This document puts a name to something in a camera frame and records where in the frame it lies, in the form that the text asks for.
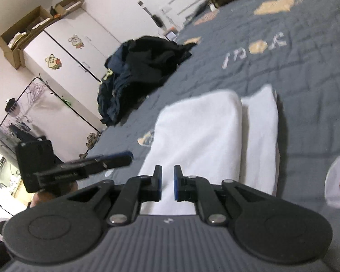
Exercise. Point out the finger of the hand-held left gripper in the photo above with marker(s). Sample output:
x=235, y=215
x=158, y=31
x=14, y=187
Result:
x=119, y=155
x=107, y=165

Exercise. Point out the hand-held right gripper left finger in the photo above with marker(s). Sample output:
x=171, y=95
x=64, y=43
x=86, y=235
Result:
x=158, y=182

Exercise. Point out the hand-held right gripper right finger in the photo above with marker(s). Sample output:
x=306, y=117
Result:
x=176, y=182

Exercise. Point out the white hoodie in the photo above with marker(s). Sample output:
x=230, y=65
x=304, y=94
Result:
x=201, y=147

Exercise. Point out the black clothes rack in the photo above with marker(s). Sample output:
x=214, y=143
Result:
x=73, y=110

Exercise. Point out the person's left hand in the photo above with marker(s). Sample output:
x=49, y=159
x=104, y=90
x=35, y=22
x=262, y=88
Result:
x=42, y=198

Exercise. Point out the black hat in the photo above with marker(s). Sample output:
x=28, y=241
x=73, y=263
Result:
x=10, y=105

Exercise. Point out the green hanging toy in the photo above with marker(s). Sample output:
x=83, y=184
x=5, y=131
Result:
x=65, y=101

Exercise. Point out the bunch of pink hangers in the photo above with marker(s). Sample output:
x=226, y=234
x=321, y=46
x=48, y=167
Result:
x=35, y=90

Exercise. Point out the yellow cartoon mouse sticker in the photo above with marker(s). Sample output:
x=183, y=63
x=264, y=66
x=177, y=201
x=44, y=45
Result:
x=53, y=61

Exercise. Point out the white wardrobe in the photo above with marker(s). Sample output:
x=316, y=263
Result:
x=73, y=62

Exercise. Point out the black garment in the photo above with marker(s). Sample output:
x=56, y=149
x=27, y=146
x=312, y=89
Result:
x=153, y=56

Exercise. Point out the large cardboard box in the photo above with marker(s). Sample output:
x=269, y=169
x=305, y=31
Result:
x=17, y=53

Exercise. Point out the pale cartoon mouse sticker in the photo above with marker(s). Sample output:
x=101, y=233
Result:
x=76, y=41

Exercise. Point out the small cardboard box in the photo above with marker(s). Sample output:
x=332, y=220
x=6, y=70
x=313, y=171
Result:
x=65, y=8

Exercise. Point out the grey printed quilt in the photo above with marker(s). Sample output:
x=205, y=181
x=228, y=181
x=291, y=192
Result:
x=300, y=76

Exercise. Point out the wall socket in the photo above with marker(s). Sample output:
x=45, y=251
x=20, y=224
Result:
x=140, y=3

